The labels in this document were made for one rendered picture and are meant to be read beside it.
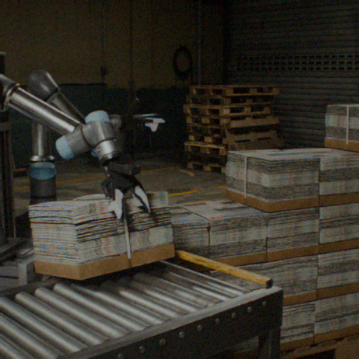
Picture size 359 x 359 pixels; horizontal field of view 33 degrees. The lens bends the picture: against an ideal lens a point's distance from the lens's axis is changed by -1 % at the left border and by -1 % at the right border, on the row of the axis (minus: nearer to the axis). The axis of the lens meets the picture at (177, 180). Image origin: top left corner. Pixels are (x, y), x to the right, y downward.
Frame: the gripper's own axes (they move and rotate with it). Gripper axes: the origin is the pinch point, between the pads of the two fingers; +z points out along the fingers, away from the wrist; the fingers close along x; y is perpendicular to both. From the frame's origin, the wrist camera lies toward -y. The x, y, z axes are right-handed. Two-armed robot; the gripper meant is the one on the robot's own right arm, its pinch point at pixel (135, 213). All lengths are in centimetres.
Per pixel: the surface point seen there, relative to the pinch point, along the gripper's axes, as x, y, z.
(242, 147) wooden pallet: -541, 420, -177
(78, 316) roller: 28.3, 2.8, 24.6
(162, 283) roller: -4.9, 6.0, 22.2
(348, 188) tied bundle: -137, 18, 4
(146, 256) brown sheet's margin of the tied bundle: -7.5, 12.1, 11.6
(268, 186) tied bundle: -94, 27, -8
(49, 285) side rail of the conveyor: 22.9, 23.6, 10.8
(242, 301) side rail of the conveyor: -11.0, -18.1, 36.3
